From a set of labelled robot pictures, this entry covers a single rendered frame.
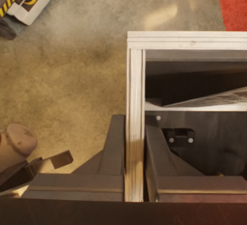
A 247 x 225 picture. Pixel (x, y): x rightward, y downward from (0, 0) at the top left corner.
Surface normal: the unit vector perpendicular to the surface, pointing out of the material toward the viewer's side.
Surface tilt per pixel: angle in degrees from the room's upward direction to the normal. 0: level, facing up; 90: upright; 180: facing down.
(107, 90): 0
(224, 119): 0
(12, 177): 90
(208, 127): 0
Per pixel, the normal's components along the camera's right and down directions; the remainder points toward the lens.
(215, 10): -0.03, 0.11
